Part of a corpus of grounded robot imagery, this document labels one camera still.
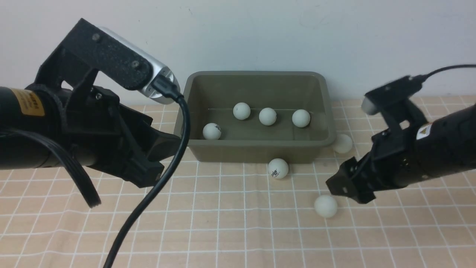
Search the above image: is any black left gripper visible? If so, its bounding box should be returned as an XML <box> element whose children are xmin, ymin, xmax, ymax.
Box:
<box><xmin>59</xmin><ymin>87</ymin><xmax>181</xmax><ymax>188</ymax></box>

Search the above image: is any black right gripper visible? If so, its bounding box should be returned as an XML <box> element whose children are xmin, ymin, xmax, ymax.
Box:
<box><xmin>326</xmin><ymin>128</ymin><xmax>421</xmax><ymax>204</ymax></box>

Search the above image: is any white ball marked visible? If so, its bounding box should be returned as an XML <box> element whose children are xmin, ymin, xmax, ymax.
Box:
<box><xmin>292</xmin><ymin>109</ymin><xmax>311</xmax><ymax>128</ymax></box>

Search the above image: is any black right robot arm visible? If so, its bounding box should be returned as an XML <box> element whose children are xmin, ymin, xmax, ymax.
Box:
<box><xmin>326</xmin><ymin>105</ymin><xmax>476</xmax><ymax>204</ymax></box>

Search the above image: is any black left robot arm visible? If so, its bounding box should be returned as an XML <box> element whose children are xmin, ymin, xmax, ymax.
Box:
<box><xmin>1</xmin><ymin>84</ymin><xmax>180</xmax><ymax>208</ymax></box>

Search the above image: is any white ball with logo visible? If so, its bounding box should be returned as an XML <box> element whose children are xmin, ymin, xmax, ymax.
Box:
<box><xmin>267</xmin><ymin>158</ymin><xmax>289</xmax><ymax>179</ymax></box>

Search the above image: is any peach checkered tablecloth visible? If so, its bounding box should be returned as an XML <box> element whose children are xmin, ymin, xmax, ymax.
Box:
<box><xmin>0</xmin><ymin>100</ymin><xmax>476</xmax><ymax>268</ymax></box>

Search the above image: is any olive green plastic bin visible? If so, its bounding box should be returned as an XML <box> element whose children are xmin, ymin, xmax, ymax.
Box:
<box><xmin>183</xmin><ymin>71</ymin><xmax>337</xmax><ymax>163</ymax></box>

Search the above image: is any black left camera cable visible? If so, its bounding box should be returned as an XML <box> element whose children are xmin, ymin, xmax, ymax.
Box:
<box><xmin>103</xmin><ymin>74</ymin><xmax>191</xmax><ymax>268</ymax></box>

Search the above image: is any black camera cable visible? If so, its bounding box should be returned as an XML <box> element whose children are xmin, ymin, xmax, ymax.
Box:
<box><xmin>103</xmin><ymin>74</ymin><xmax>191</xmax><ymax>268</ymax></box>
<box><xmin>411</xmin><ymin>64</ymin><xmax>476</xmax><ymax>83</ymax></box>

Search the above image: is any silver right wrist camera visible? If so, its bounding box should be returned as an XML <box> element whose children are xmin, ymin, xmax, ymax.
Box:
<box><xmin>361</xmin><ymin>75</ymin><xmax>427</xmax><ymax>133</ymax></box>

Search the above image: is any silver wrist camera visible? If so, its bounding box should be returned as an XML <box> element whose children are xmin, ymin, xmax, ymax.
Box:
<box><xmin>34</xmin><ymin>19</ymin><xmax>180</xmax><ymax>105</ymax></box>
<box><xmin>361</xmin><ymin>75</ymin><xmax>427</xmax><ymax>133</ymax></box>

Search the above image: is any black right camera cable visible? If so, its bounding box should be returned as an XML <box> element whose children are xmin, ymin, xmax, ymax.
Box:
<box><xmin>411</xmin><ymin>64</ymin><xmax>476</xmax><ymax>83</ymax></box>

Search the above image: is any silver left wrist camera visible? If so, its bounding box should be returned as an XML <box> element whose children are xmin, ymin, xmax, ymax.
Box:
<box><xmin>34</xmin><ymin>19</ymin><xmax>180</xmax><ymax>105</ymax></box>

